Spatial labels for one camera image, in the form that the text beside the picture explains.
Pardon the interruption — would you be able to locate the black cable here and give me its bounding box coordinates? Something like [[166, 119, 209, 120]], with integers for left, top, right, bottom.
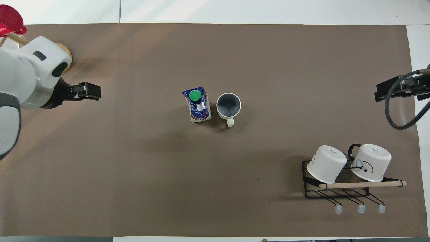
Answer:
[[384, 69, 430, 130]]

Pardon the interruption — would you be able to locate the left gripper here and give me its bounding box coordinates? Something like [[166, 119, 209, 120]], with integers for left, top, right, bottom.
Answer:
[[43, 77, 81, 110]]

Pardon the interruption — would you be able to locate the white mug grey inside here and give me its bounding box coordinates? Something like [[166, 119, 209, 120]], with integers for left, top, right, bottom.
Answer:
[[216, 93, 242, 128]]

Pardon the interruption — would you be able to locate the blue milk carton green cap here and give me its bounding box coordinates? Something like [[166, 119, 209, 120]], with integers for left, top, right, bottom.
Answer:
[[182, 87, 212, 123]]

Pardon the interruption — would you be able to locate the red cup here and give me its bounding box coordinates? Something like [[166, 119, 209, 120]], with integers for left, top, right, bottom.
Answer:
[[0, 4, 27, 37]]

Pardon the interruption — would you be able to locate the white enamel cup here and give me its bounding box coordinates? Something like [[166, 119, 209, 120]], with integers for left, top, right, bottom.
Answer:
[[347, 143, 392, 183], [306, 145, 348, 185]]

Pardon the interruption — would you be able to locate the black wire rack wooden rod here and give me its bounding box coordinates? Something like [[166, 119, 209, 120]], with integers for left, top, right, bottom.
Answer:
[[301, 160, 408, 214]]

